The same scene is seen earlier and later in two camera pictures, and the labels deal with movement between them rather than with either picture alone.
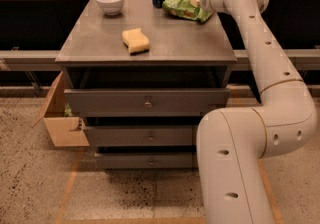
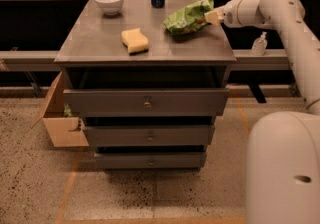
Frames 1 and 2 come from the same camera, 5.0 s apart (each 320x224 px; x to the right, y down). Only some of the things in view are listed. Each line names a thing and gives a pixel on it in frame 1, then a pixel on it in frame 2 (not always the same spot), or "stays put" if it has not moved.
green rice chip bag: (182, 6) → (189, 19)
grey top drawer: (151, 102) stays put
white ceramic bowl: (111, 2) stays put
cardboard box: (64, 131) stays put
